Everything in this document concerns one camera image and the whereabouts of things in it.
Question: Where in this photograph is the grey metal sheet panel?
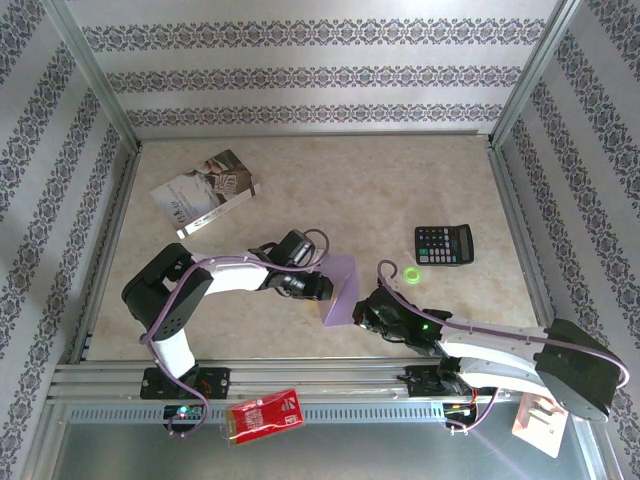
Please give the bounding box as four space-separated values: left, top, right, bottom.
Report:
49 420 604 480

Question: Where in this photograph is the black calculator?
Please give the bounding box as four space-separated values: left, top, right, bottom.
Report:
414 223 475 268

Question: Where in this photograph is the white photo-cover book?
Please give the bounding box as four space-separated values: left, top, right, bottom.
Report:
149 148 262 242

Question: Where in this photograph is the red packet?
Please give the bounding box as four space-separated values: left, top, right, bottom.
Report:
222 388 306 448

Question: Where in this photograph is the pink blister package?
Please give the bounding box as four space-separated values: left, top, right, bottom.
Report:
510 392 569 459

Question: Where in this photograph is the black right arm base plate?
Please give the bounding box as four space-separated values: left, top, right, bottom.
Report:
405 364 469 400

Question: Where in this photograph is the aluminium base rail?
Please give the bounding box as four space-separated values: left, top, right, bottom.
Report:
47 356 592 404

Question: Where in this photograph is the perforated metal cable tray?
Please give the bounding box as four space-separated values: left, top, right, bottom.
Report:
67 402 451 424

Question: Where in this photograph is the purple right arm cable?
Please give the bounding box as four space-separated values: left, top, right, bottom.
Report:
375 258 632 437

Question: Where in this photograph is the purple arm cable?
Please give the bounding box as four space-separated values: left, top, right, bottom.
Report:
375 258 632 437
139 228 332 439

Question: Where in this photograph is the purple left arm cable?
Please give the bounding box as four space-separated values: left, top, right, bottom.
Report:
139 228 332 439

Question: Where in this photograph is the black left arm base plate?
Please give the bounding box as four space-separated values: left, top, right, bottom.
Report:
139 366 233 402

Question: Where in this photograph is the aluminium rear rail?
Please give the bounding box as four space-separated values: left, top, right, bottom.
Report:
133 128 495 143

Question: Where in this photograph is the aluminium side rail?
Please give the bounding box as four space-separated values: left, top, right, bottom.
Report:
486 139 570 360
68 144 145 365

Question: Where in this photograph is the aluminium frame post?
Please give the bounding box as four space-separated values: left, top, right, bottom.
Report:
488 0 582 147
42 0 142 152

